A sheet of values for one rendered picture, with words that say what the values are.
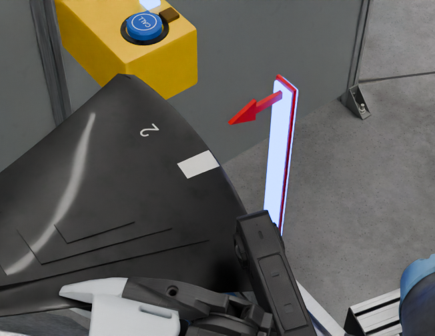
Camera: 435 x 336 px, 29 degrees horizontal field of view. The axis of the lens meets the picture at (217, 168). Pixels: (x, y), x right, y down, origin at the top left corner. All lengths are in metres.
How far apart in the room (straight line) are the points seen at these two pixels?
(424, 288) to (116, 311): 0.27
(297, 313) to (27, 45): 1.04
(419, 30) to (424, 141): 0.46
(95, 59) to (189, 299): 0.50
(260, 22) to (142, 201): 1.27
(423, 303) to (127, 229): 0.25
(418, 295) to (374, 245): 1.38
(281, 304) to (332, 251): 1.49
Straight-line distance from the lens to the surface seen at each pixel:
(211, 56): 1.85
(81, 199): 0.66
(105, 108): 0.72
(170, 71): 0.98
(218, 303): 0.56
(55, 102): 1.64
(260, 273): 0.59
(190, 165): 0.69
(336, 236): 2.10
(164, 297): 0.56
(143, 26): 0.95
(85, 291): 0.59
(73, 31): 1.02
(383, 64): 2.53
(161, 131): 0.71
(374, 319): 1.72
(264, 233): 0.61
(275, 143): 0.79
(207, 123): 1.99
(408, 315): 0.72
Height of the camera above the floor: 1.70
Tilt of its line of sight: 50 degrees down
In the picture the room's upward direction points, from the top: 1 degrees clockwise
